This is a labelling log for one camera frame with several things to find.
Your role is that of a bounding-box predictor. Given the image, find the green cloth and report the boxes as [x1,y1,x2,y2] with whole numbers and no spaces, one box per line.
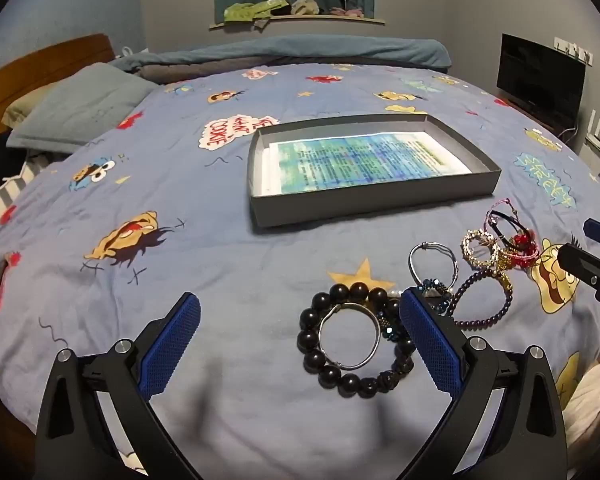
[223,0,293,30]

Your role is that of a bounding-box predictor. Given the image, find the black bead bracelet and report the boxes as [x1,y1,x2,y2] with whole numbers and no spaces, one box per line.
[297,282,416,400]

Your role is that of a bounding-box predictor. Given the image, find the wooden bed headboard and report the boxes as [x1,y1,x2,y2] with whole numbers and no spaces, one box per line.
[0,34,117,131]

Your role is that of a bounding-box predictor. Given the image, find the black cord bracelet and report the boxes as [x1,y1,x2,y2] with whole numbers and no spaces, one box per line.
[487,210,523,245]

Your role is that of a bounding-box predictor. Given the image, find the white wall hook rack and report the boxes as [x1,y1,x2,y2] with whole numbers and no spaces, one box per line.
[554,36,595,66]

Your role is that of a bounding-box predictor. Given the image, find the purple bead bracelet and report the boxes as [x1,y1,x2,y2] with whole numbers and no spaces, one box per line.
[451,269,512,329]

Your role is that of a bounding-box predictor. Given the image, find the black white striped cloth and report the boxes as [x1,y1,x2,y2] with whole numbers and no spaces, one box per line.
[0,132,43,235]

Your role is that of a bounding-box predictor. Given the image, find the light fleece clothing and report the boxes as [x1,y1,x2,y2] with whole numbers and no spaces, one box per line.
[565,340,600,442]

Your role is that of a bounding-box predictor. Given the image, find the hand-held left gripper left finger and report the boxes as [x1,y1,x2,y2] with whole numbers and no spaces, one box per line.
[35,291,203,480]

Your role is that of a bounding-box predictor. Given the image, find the wooden window sill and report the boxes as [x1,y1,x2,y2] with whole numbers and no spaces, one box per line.
[209,14,387,31]

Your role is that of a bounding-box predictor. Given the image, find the black monitor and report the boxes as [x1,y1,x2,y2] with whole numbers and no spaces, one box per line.
[496,33,587,132]

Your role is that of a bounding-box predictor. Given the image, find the thin silver wire bangle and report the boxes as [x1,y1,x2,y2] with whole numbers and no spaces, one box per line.
[408,242,459,293]

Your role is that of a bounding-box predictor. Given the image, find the blue cartoon printed bedspread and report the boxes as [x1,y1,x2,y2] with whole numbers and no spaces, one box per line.
[0,62,600,480]

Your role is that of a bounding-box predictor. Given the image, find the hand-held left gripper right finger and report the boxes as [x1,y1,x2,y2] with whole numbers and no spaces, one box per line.
[400,287,568,480]

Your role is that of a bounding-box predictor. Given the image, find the grey blue pillow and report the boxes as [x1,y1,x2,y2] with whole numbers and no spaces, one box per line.
[6,62,157,156]

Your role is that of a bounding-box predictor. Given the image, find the grey blanket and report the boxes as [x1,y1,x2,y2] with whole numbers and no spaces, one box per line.
[139,61,286,84]

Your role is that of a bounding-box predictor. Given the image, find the teal blanket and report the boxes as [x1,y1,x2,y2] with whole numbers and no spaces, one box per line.
[111,36,452,75]

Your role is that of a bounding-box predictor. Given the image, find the pink cord bracelet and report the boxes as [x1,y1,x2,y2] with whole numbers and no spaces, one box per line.
[485,199,540,268]

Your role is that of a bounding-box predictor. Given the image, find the blue crystal bracelet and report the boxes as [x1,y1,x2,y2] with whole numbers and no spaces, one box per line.
[380,279,455,343]

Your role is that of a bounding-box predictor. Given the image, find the grey cardboard box tray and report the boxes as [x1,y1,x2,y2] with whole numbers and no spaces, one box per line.
[247,113,502,235]

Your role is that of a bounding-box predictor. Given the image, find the beige pillow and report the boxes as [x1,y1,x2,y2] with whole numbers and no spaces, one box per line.
[2,82,61,128]

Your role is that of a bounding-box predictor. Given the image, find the red bead gold chain bracelet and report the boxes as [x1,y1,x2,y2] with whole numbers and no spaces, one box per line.
[495,227,533,291]

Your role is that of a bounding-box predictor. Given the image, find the blue green printed sheet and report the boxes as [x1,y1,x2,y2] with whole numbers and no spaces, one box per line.
[262,132,468,196]

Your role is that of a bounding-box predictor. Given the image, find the gold wreath brooch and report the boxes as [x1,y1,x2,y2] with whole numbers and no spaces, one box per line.
[461,229,502,267]

